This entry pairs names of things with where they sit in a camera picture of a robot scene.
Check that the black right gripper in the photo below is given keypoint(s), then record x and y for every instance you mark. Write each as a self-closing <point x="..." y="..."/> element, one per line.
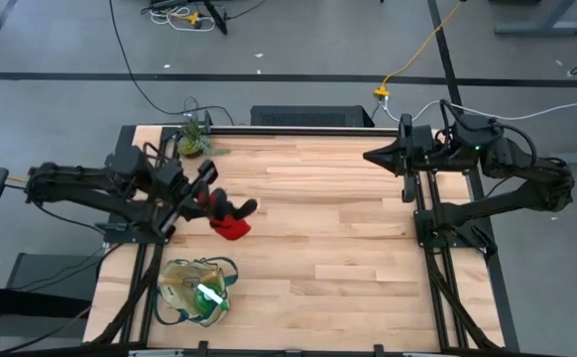
<point x="420" y="149"/>

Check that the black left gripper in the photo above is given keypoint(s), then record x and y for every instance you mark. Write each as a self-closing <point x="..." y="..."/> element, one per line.
<point x="177" y="188"/>

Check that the red and black gardening glove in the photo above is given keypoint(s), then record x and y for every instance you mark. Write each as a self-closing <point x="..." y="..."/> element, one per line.
<point x="231" y="229"/>

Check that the green spray bottle white nozzle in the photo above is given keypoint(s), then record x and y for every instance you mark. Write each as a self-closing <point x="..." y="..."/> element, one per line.
<point x="204" y="300"/>

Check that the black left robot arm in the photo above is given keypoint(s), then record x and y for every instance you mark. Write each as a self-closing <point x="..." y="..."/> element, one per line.
<point x="70" y="178"/>

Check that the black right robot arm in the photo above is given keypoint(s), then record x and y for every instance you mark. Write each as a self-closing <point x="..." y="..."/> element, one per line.
<point x="541" y="173"/>

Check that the potted succulent plant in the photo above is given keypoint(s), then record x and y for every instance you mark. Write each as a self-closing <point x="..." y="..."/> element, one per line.
<point x="192" y="141"/>

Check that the black computer tower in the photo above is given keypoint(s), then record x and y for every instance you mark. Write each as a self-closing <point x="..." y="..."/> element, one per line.
<point x="308" y="116"/>

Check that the black control box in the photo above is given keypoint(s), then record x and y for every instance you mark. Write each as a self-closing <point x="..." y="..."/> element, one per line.
<point x="124" y="144"/>

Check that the grey stool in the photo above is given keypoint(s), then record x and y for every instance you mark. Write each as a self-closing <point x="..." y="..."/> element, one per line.
<point x="45" y="268"/>

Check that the grey desk base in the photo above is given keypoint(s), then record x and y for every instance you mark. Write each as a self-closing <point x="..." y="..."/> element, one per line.
<point x="541" y="29"/>

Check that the black metal table frame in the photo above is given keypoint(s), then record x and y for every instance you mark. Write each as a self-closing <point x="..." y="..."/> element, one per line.
<point x="308" y="132"/>

